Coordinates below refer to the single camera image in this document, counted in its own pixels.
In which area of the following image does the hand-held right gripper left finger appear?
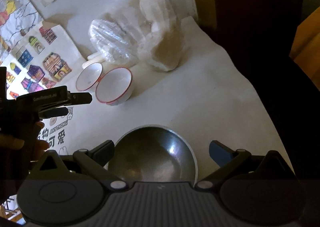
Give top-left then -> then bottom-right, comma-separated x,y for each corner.
30,139 -> 127,191

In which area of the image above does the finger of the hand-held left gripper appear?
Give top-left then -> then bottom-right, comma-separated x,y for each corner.
15,86 -> 93,107
37,106 -> 69,119

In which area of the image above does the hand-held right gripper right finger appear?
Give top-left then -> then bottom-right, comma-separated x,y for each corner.
196,140 -> 294,190

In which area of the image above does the white red-rimmed ceramic bowl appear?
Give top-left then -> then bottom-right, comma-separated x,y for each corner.
76,62 -> 103,92
95,67 -> 133,105

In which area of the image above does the small deep steel bowl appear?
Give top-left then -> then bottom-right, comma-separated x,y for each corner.
107,124 -> 198,182

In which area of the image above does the person's left hand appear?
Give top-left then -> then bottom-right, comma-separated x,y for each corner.
0,121 -> 50,165

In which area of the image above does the white stick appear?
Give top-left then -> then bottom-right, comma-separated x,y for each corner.
82,59 -> 102,68
87,52 -> 105,63

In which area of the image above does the white printed tablecloth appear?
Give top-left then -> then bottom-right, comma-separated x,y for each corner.
41,15 -> 299,182

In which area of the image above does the plastic bag of white buns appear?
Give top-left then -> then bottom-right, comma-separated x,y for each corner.
89,0 -> 187,72

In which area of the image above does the orange object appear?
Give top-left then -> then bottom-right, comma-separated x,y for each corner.
289,12 -> 320,82

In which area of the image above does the wall drawing of coloured houses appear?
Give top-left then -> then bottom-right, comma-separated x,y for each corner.
0,20 -> 87,102

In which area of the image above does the wall drawing child with fan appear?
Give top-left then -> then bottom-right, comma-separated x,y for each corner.
0,0 -> 44,52

